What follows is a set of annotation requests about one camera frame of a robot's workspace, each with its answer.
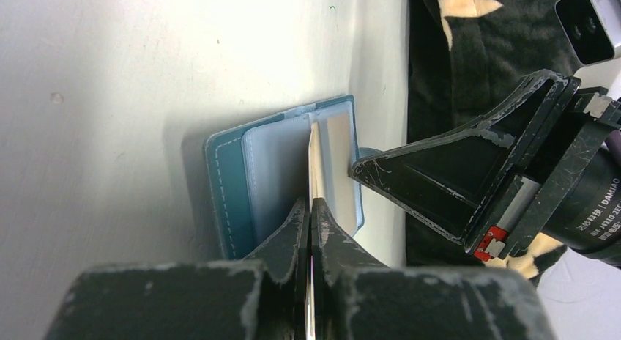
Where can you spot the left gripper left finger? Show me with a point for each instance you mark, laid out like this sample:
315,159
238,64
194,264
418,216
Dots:
261,296

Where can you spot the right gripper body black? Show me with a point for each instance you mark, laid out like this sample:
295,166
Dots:
569,192

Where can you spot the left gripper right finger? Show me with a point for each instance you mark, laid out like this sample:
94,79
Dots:
358,297

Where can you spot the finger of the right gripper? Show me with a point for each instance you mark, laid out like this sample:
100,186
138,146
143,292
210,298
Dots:
450,181

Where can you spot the blue leather card holder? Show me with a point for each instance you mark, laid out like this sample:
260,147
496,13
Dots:
258,170

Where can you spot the black blanket with beige flowers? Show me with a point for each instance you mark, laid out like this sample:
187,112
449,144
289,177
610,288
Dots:
466,56

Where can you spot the gold card with black stripe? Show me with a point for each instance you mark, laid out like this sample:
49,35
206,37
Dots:
313,190

